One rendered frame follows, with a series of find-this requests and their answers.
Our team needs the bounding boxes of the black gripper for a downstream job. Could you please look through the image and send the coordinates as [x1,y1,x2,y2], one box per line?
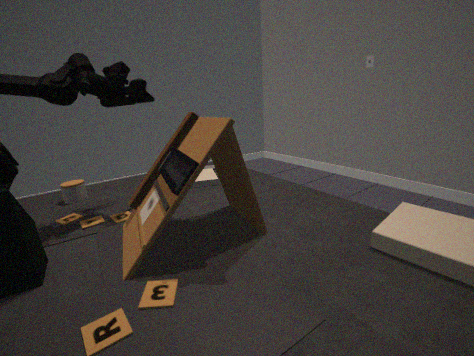
[97,76,155,108]

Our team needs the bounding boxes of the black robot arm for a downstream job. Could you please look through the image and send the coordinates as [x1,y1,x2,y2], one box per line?
[0,53,130,190]

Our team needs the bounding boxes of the grey cylinder with tan lid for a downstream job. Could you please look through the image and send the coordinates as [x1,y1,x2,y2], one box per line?
[60,180,88,204]

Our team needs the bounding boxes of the white paper label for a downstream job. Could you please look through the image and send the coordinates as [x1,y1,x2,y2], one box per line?
[140,188,160,226]

